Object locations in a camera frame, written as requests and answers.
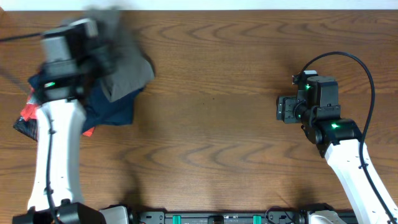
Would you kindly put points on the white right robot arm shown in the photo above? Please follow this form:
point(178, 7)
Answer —
point(340, 142)

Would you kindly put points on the navy blue folded garment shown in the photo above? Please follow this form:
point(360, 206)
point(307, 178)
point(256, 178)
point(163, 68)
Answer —
point(100, 111)

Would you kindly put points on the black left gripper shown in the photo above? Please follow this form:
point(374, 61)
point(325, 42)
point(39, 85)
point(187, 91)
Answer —
point(101, 58)

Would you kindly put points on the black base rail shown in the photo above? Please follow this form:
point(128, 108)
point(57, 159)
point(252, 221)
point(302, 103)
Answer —
point(318, 213)

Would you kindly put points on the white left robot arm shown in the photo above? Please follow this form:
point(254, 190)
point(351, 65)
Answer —
point(61, 84)

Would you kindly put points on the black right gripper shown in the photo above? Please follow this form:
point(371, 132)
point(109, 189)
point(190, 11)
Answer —
point(285, 109)

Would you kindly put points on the red folded garment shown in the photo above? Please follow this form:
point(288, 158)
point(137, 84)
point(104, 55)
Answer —
point(29, 111)

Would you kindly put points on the grey shorts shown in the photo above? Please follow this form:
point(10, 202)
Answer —
point(131, 69)

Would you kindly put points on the black patterned folded garment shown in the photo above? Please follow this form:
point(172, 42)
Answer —
point(28, 128)

